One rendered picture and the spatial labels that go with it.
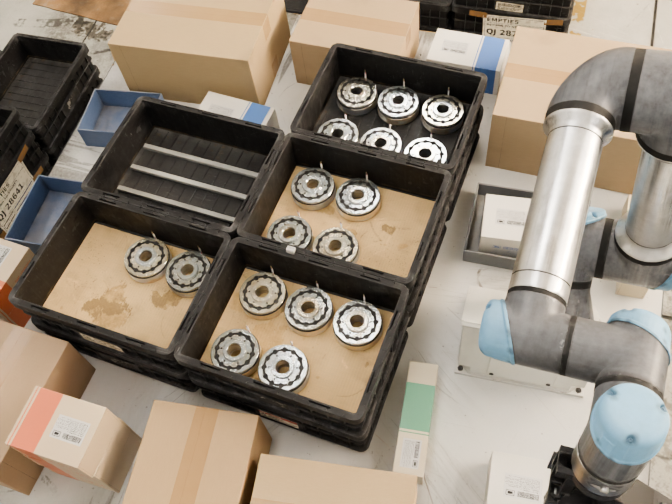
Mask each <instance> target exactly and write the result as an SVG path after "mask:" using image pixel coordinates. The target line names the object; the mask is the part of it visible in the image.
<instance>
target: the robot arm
mask: <svg viewBox="0 0 672 504"><path fill-rule="evenodd" d="M543 130H544V133H545V134H546V136H547V140H546V144H545V148H544V152H543V156H542V160H541V164H540V167H539V171H538V175H537V179H536V183H535V187H534V191H533V195H532V198H531V202H530V206H529V210H528V214H527V218H526V222H525V226H524V229H523V233H522V237H521V241H520V245H519V249H518V253H517V257H516V260H515V264H514V268H513V272H512V276H511V280H510V284H509V288H508V292H507V295H506V298H505V300H504V299H500V300H498V299H492V300H490V301H489V302H488V303H487V305H486V308H485V311H484V313H483V316H482V321H481V325H480V330H479V339H478V345H479V349H480V351H481V352H482V353H483V354H484V355H485V356H488V357H491V358H493V359H496V360H500V361H503V362H506V363H510V364H511V365H515V364H516V365H520V366H525V367H529V368H533V369H537V370H541V371H545V372H550V373H554V374H558V375H562V376H565V377H569V378H573V379H577V380H581V381H585V382H590V383H594V384H595V387H594V395H593V400H592V405H591V410H590V415H589V419H588V422H587V425H586V427H585V429H584V431H583V433H582V435H581V437H580V438H579V440H578V442H577V444H576V446H575V448H571V447H568V446H564V445H560V448H559V450H558V452H555V451H554V452H553V455H552V457H551V459H550V461H549V463H548V465H547V468H548V469H551V472H550V479H549V486H548V490H547V492H546V494H545V495H544V498H543V499H544V502H543V504H672V500H671V499H669V498H668V497H666V496H665V495H663V494H661V493H660V492H658V491H656V490H655V489H653V488H651V487H650V486H648V485H647V484H645V483H643V482H642V481H640V480H638V479H637V477H638V476H639V475H640V473H641V472H642V471H643V469H644V468H645V467H646V465H647V464H648V463H649V461H650V460H651V459H652V458H653V457H654V456H655V455H656V454H657V453H658V452H659V451H660V449H661V448H662V446H663V444H664V442H665V439H666V436H667V434H668V431H669V427H670V417H669V414H668V411H667V409H666V407H665V404H664V402H663V401H664V393H665V386H666V379H667V372H668V366H669V365H670V362H671V354H670V345H671V331H670V328H669V326H668V324H667V323H666V322H665V321H664V320H663V319H662V318H661V317H660V316H658V315H657V314H655V313H653V312H650V311H648V310H644V309H638V308H633V309H632V310H627V309H621V310H618V311H616V312H615V313H613V314H612V315H611V316H610V317H609V319H608V321H607V322H606V323H605V322H600V321H596V320H594V315H593V307H592V300H591V292H590V290H591V285H592V280H593V278H598V279H604V280H609V281H614V282H619V283H624V284H629V285H634V286H640V287H645V288H647V289H650V290H662V291H670V290H672V51H665V50H654V49H642V48H636V47H618V48H613V49H609V50H606V51H604V52H601V53H599V54H597V55H595V56H593V57H591V58H590V59H588V60H587V61H585V62H584V63H582V64H581V65H580V66H579V67H577V68H576V69H575V70H574V71H573V72H572V73H571V74H570V75H569V76H568V77H567V78H566V79H565V80H564V81H563V83H562V84H561V85H560V86H559V88H558V89H557V91H556V92H555V94H554V96H553V97H552V99H551V101H550V103H549V106H548V108H547V111H546V115H545V119H544V122H543ZM615 130H618V131H622V132H629V133H635V136H636V140H637V142H638V144H639V146H640V147H641V148H642V151H641V156H640V160H639V165H638V169H637V174H636V179H635V183H634V188H633V192H632V197H631V201H630V206H629V211H628V212H626V213H625V214H624V215H623V216H622V217H621V218H620V219H619V220H618V219H611V218H606V216H607V214H606V211H605V210H604V209H602V208H595V207H589V206H590V201H591V197H592V192H593V188H594V184H595V179H596V175H597V170H598V166H599V162H600V157H601V153H602V148H603V147H604V146H606V145H607V144H608V143H610V141H611V140H612V138H613V135H614V131H615Z"/></svg>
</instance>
